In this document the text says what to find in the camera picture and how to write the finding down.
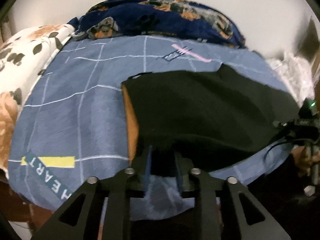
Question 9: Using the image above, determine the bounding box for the navy floral blanket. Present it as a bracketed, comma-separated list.
[69, 0, 245, 48]

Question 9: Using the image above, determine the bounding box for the white floral pillow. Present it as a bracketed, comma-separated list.
[1, 24, 75, 177]

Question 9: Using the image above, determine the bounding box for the black pants orange waistband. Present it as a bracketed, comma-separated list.
[121, 65, 299, 177]

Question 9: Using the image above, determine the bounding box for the blue grid bed sheet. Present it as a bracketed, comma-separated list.
[8, 36, 298, 211]

